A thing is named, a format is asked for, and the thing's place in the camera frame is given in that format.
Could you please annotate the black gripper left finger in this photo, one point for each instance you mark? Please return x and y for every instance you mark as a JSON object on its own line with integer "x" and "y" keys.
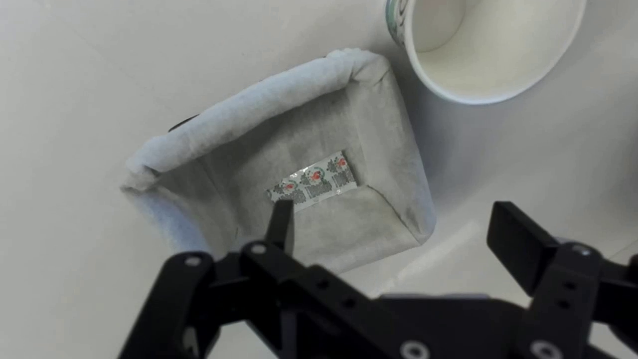
{"x": 298, "y": 312}

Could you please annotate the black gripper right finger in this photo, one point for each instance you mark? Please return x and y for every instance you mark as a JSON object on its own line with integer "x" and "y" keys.
{"x": 571, "y": 288}

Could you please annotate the brown basket with white liner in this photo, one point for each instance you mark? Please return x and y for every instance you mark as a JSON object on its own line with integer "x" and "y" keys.
{"x": 204, "y": 183}

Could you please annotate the small patterned foil packet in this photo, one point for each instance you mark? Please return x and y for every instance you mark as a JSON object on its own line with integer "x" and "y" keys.
{"x": 319, "y": 181}

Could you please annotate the patterned paper cup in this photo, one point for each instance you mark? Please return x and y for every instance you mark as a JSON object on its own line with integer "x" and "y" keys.
{"x": 483, "y": 51}

